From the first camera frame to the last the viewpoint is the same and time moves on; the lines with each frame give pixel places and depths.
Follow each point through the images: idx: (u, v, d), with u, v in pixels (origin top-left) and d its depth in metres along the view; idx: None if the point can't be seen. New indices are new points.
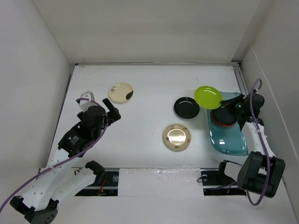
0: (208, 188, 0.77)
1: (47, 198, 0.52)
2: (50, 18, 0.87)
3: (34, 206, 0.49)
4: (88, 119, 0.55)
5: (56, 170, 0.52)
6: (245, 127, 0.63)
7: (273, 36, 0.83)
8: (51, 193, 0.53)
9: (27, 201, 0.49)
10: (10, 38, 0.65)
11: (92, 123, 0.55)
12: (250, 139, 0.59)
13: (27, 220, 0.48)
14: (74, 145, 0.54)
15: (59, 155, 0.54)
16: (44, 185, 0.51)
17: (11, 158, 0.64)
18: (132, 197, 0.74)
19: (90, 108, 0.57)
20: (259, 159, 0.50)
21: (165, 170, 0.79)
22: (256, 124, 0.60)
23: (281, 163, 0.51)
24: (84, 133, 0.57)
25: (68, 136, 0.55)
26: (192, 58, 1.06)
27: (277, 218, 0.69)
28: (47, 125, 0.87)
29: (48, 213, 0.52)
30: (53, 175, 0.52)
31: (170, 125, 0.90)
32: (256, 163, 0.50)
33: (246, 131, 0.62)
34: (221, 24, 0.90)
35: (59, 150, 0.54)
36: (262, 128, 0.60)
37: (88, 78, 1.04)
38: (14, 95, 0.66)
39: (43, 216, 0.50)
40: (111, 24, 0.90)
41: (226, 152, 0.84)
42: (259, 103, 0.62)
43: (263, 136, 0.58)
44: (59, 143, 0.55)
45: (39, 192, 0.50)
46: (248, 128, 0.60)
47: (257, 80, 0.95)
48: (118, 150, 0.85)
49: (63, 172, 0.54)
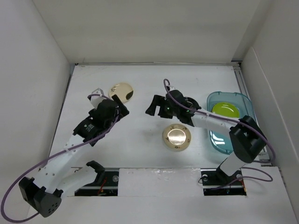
0: (208, 188, 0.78)
1: (56, 181, 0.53)
2: (50, 18, 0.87)
3: (45, 186, 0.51)
4: (102, 108, 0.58)
5: (71, 153, 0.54)
6: (195, 122, 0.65)
7: (273, 36, 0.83)
8: (60, 177, 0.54)
9: (38, 182, 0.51)
10: (10, 39, 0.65)
11: (106, 113, 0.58)
12: (211, 125, 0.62)
13: (36, 201, 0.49)
14: (89, 131, 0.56)
15: (74, 140, 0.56)
16: (55, 168, 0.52)
17: (11, 159, 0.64)
18: (132, 197, 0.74)
19: (104, 101, 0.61)
20: (238, 131, 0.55)
21: (165, 170, 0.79)
22: (198, 111, 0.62)
23: (249, 118, 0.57)
24: (98, 123, 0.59)
25: (84, 123, 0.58)
26: (192, 58, 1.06)
27: (277, 217, 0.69)
28: (47, 125, 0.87)
29: (54, 199, 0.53)
30: (67, 157, 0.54)
31: (171, 125, 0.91)
32: (238, 135, 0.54)
33: (200, 123, 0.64)
34: (221, 24, 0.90)
35: (74, 136, 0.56)
36: (203, 109, 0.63)
37: (88, 78, 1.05)
38: (14, 96, 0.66)
39: (50, 200, 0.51)
40: (111, 24, 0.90)
41: (227, 152, 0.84)
42: (179, 96, 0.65)
43: (213, 113, 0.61)
44: (74, 129, 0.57)
45: (51, 173, 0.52)
46: (197, 118, 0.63)
47: (257, 80, 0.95)
48: (118, 151, 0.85)
49: (76, 157, 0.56)
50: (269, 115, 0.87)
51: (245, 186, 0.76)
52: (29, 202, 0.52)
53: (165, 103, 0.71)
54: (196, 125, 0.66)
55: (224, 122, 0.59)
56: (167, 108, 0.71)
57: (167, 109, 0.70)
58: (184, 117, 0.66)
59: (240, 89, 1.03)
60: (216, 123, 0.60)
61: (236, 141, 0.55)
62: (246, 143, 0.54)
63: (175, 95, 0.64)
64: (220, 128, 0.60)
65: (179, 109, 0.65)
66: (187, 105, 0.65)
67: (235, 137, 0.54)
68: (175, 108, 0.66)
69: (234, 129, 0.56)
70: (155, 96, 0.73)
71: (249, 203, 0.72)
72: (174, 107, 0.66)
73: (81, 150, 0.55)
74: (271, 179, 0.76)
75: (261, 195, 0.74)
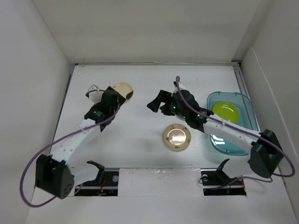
0: (208, 188, 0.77)
1: (73, 157, 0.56)
2: (50, 18, 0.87)
3: (64, 160, 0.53)
4: (106, 97, 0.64)
5: (86, 132, 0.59)
6: (206, 128, 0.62)
7: (273, 36, 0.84)
8: (75, 156, 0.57)
9: (56, 157, 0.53)
10: (10, 39, 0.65)
11: (111, 100, 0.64)
12: (227, 135, 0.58)
13: (55, 175, 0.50)
14: (99, 116, 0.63)
15: (87, 122, 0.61)
16: (73, 144, 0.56)
17: (11, 159, 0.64)
18: (132, 197, 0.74)
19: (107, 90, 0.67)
20: (260, 148, 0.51)
21: (165, 170, 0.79)
22: (214, 119, 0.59)
23: (270, 132, 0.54)
24: (104, 109, 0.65)
25: (93, 110, 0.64)
26: (192, 58, 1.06)
27: (278, 217, 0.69)
28: (47, 125, 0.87)
29: (69, 178, 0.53)
30: (83, 135, 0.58)
31: (170, 125, 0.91)
32: (261, 152, 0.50)
33: (214, 131, 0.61)
34: (221, 24, 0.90)
35: (86, 119, 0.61)
36: (219, 117, 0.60)
37: (88, 78, 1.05)
38: (14, 96, 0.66)
39: (68, 177, 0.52)
40: (110, 24, 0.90)
41: (227, 152, 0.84)
42: (190, 98, 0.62)
43: (231, 123, 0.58)
44: (84, 115, 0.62)
45: (69, 149, 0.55)
46: (212, 126, 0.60)
47: (257, 80, 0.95)
48: (118, 151, 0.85)
49: (89, 136, 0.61)
50: (269, 115, 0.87)
51: (245, 186, 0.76)
52: (44, 183, 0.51)
53: (172, 101, 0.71)
54: (209, 132, 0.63)
55: (243, 134, 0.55)
56: (173, 107, 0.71)
57: (174, 108, 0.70)
58: (193, 121, 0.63)
59: (240, 89, 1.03)
60: (233, 134, 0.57)
61: (256, 157, 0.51)
62: (268, 160, 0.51)
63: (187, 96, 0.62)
64: (237, 139, 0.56)
65: (188, 113, 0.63)
66: (198, 108, 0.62)
67: (257, 154, 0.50)
68: (184, 110, 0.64)
69: (255, 144, 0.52)
70: (161, 92, 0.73)
71: (249, 203, 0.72)
72: (184, 108, 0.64)
73: (94, 129, 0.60)
74: (271, 179, 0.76)
75: (260, 195, 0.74)
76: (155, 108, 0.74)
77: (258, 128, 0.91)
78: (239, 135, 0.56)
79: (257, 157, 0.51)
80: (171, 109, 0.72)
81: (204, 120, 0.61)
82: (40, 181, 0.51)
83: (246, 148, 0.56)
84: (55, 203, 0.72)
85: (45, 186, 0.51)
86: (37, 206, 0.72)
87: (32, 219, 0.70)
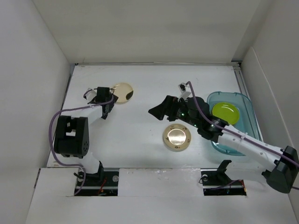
0: (208, 188, 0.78)
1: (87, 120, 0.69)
2: (50, 18, 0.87)
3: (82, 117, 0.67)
4: (101, 90, 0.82)
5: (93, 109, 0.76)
6: (221, 140, 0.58)
7: (273, 36, 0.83)
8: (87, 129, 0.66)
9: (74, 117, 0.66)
10: (10, 39, 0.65)
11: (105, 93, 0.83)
12: (245, 150, 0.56)
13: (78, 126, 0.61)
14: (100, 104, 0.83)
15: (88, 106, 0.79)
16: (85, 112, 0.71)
17: (11, 159, 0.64)
18: (132, 197, 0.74)
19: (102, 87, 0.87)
20: (284, 167, 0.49)
21: (165, 170, 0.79)
22: (232, 133, 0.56)
23: (291, 149, 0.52)
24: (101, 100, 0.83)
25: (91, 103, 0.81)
26: (192, 58, 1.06)
27: (278, 217, 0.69)
28: (47, 125, 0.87)
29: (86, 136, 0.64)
30: (93, 109, 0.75)
31: (170, 125, 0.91)
32: (285, 172, 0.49)
33: (230, 144, 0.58)
34: (221, 24, 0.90)
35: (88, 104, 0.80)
36: (238, 131, 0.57)
37: (88, 78, 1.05)
38: (14, 96, 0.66)
39: (85, 134, 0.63)
40: (110, 24, 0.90)
41: (227, 152, 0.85)
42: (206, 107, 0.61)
43: (250, 138, 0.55)
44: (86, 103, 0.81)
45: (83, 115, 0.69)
46: (230, 139, 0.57)
47: (257, 80, 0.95)
48: (118, 151, 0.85)
49: (95, 114, 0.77)
50: (269, 115, 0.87)
51: (245, 186, 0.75)
52: (65, 140, 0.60)
53: (179, 108, 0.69)
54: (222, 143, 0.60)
55: (264, 151, 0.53)
56: (181, 114, 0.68)
57: (182, 115, 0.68)
58: (205, 130, 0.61)
59: (240, 89, 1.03)
60: (252, 150, 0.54)
61: (279, 175, 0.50)
62: (289, 178, 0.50)
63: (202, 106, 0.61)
64: (257, 156, 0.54)
65: (202, 122, 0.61)
66: (210, 118, 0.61)
67: (281, 173, 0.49)
68: (195, 118, 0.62)
69: (278, 163, 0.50)
70: (168, 98, 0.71)
71: (250, 203, 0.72)
72: (196, 117, 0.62)
73: (97, 109, 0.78)
74: None
75: (261, 195, 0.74)
76: (160, 116, 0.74)
77: (258, 128, 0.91)
78: (260, 152, 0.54)
79: (281, 176, 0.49)
80: (177, 116, 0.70)
81: (219, 132, 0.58)
82: (60, 140, 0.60)
83: (265, 164, 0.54)
84: (54, 203, 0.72)
85: (66, 143, 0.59)
86: (36, 206, 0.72)
87: (32, 219, 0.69)
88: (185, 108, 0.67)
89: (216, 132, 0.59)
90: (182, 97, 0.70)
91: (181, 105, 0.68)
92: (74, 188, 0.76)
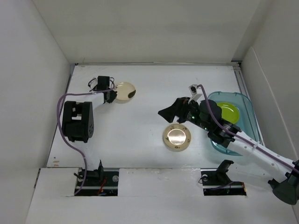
0: (208, 188, 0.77)
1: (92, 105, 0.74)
2: (50, 19, 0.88)
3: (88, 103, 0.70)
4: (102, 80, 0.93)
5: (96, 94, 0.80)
6: (231, 146, 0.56)
7: (273, 36, 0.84)
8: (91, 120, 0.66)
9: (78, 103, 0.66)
10: (10, 39, 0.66)
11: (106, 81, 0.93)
12: (256, 159, 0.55)
13: (83, 108, 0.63)
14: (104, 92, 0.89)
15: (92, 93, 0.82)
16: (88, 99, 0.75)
17: (12, 159, 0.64)
18: (132, 197, 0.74)
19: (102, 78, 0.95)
20: (295, 181, 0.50)
21: (165, 170, 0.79)
22: (244, 140, 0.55)
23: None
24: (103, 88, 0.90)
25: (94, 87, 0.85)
26: (192, 58, 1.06)
27: (278, 217, 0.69)
28: (47, 125, 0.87)
29: (91, 120, 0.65)
30: (94, 95, 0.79)
31: (171, 125, 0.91)
32: (296, 185, 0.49)
33: (240, 151, 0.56)
34: (221, 24, 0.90)
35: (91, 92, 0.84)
36: (250, 138, 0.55)
37: (88, 78, 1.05)
38: (14, 96, 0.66)
39: (90, 117, 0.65)
40: (110, 24, 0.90)
41: (227, 152, 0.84)
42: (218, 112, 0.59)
43: (262, 148, 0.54)
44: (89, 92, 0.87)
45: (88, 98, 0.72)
46: (242, 148, 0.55)
47: (257, 79, 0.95)
48: (117, 151, 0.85)
49: (97, 100, 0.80)
50: (269, 115, 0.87)
51: (245, 187, 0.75)
52: (72, 123, 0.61)
53: (188, 109, 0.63)
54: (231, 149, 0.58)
55: (276, 162, 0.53)
56: (191, 116, 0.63)
57: (192, 118, 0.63)
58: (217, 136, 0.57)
59: (240, 89, 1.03)
60: (265, 160, 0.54)
61: (289, 190, 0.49)
62: None
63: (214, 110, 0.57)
64: (268, 166, 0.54)
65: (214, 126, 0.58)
66: (222, 122, 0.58)
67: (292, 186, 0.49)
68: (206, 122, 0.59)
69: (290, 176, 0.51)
70: (178, 100, 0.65)
71: (250, 203, 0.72)
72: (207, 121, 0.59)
73: (100, 96, 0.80)
74: None
75: (261, 196, 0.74)
76: (171, 118, 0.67)
77: (258, 129, 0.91)
78: (272, 163, 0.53)
79: (290, 190, 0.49)
80: (188, 119, 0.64)
81: (230, 138, 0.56)
82: (67, 123, 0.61)
83: (274, 174, 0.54)
84: (54, 203, 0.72)
85: (73, 126, 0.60)
86: (36, 206, 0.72)
87: (32, 219, 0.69)
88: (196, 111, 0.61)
89: (227, 137, 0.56)
90: (193, 99, 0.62)
91: (192, 108, 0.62)
92: (74, 188, 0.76)
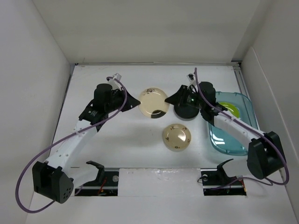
0: (208, 188, 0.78)
1: (71, 161, 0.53)
2: (50, 18, 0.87)
3: (61, 165, 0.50)
4: (99, 96, 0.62)
5: (81, 135, 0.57)
6: (217, 122, 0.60)
7: (273, 36, 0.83)
8: (74, 157, 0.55)
9: (53, 163, 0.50)
10: (10, 40, 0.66)
11: (104, 97, 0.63)
12: (233, 131, 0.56)
13: (53, 181, 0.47)
14: (94, 117, 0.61)
15: (82, 124, 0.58)
16: (67, 149, 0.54)
17: (12, 159, 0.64)
18: (132, 197, 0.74)
19: (98, 87, 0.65)
20: (259, 144, 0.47)
21: (165, 170, 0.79)
22: (224, 113, 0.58)
23: (275, 135, 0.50)
24: (100, 109, 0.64)
25: (88, 110, 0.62)
26: (192, 58, 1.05)
27: (277, 217, 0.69)
28: (47, 125, 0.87)
29: (67, 185, 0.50)
30: (78, 139, 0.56)
31: (171, 125, 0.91)
32: (259, 149, 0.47)
33: (223, 125, 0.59)
34: (220, 24, 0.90)
35: (80, 121, 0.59)
36: (230, 113, 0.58)
37: (88, 78, 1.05)
38: (14, 96, 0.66)
39: (67, 182, 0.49)
40: (110, 24, 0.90)
41: (226, 152, 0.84)
42: (211, 93, 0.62)
43: (238, 120, 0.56)
44: (80, 116, 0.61)
45: (65, 154, 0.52)
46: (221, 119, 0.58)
47: (257, 80, 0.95)
48: (117, 152, 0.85)
49: (87, 136, 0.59)
50: (269, 115, 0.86)
51: (245, 187, 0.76)
52: (43, 189, 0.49)
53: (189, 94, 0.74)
54: (218, 127, 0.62)
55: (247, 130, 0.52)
56: (191, 99, 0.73)
57: (192, 101, 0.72)
58: (208, 114, 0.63)
59: (240, 89, 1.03)
60: (238, 130, 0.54)
61: (253, 153, 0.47)
62: (266, 160, 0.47)
63: (207, 91, 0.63)
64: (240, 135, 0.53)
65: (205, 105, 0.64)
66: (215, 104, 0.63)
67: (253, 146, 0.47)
68: (202, 101, 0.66)
69: (256, 140, 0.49)
70: (182, 87, 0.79)
71: (249, 203, 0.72)
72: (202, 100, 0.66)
73: (89, 131, 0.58)
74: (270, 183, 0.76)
75: (260, 196, 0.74)
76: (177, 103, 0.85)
77: (258, 129, 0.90)
78: (243, 131, 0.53)
79: (254, 153, 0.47)
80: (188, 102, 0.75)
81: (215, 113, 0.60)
82: (39, 187, 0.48)
83: (246, 145, 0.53)
84: (55, 203, 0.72)
85: (45, 192, 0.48)
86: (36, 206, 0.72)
87: (32, 219, 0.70)
88: (195, 95, 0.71)
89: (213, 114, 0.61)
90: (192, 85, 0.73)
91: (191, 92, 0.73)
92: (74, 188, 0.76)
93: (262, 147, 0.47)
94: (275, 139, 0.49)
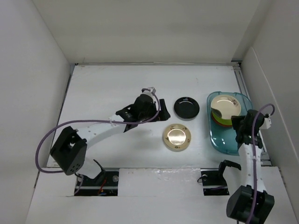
0: (208, 188, 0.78)
1: (95, 140, 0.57)
2: (50, 18, 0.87)
3: (86, 138, 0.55)
4: (138, 102, 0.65)
5: (113, 125, 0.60)
6: (241, 148, 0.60)
7: (273, 35, 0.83)
8: (97, 140, 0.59)
9: (81, 134, 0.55)
10: (10, 40, 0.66)
11: (142, 106, 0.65)
12: (245, 168, 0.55)
13: (74, 147, 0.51)
14: (129, 118, 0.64)
15: (117, 118, 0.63)
16: (98, 129, 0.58)
17: (11, 159, 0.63)
18: (132, 197, 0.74)
19: (142, 95, 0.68)
20: (247, 192, 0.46)
21: (165, 170, 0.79)
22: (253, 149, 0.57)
23: (272, 201, 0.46)
24: (135, 114, 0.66)
25: (124, 111, 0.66)
26: (192, 58, 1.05)
27: (278, 217, 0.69)
28: (47, 125, 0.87)
29: (78, 160, 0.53)
30: (110, 127, 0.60)
31: (170, 125, 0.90)
32: (243, 195, 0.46)
33: (242, 156, 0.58)
34: (220, 24, 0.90)
35: (117, 115, 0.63)
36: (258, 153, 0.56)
37: (88, 78, 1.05)
38: (14, 96, 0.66)
39: (80, 157, 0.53)
40: (110, 24, 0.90)
41: (227, 152, 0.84)
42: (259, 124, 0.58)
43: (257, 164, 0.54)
44: (117, 111, 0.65)
45: (94, 132, 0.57)
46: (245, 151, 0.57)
47: (257, 79, 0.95)
48: (117, 152, 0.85)
49: (116, 130, 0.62)
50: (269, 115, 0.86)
51: None
52: (60, 153, 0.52)
53: None
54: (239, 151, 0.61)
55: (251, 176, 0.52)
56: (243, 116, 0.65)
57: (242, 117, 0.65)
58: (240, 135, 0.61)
59: (240, 89, 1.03)
60: (247, 170, 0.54)
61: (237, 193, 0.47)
62: (242, 206, 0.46)
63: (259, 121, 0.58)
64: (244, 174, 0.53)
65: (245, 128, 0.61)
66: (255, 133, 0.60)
67: (241, 189, 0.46)
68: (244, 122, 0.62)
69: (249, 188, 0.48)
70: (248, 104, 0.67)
71: None
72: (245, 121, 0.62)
73: (120, 127, 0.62)
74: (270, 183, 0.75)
75: None
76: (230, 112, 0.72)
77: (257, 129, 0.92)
78: (249, 174, 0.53)
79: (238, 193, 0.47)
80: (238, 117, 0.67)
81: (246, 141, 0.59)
82: (56, 150, 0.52)
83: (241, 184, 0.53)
84: (55, 203, 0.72)
85: (59, 155, 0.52)
86: (37, 206, 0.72)
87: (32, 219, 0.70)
88: None
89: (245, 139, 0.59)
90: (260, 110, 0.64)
91: None
92: (74, 188, 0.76)
93: (248, 196, 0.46)
94: (267, 206, 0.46)
